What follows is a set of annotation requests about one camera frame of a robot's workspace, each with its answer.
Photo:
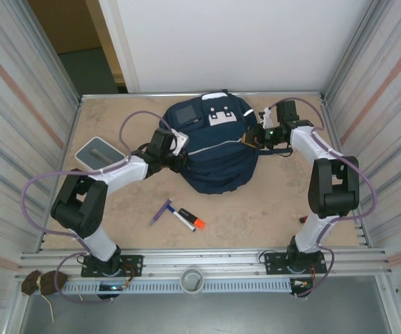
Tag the red black small tool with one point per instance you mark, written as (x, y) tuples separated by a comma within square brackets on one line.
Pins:
[(303, 219)]

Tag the grey white box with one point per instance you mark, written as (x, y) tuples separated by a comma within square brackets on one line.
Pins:
[(96, 153)]

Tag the grey round cup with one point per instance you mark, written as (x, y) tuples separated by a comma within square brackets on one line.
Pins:
[(191, 280)]

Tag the small circuit board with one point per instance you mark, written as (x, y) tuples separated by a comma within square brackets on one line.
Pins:
[(111, 287)]

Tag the brown cloth bundle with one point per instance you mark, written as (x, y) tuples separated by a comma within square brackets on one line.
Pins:
[(47, 282)]

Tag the navy blue backpack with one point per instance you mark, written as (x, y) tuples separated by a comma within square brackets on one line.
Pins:
[(217, 163)]

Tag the brown wooden door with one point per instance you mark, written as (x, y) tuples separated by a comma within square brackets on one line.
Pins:
[(64, 24)]

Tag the orange black highlighter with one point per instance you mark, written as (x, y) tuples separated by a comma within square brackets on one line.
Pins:
[(190, 214)]

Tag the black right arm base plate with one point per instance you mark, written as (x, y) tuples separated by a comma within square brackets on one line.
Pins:
[(275, 262)]

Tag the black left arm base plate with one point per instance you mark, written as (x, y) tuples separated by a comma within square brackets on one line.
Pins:
[(134, 265)]

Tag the blue white marker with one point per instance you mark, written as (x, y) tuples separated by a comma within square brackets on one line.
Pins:
[(183, 218)]

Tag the aluminium frame rail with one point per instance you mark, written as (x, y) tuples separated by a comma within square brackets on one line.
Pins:
[(203, 259)]

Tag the purple pen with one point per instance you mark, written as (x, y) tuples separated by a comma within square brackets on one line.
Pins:
[(161, 211)]

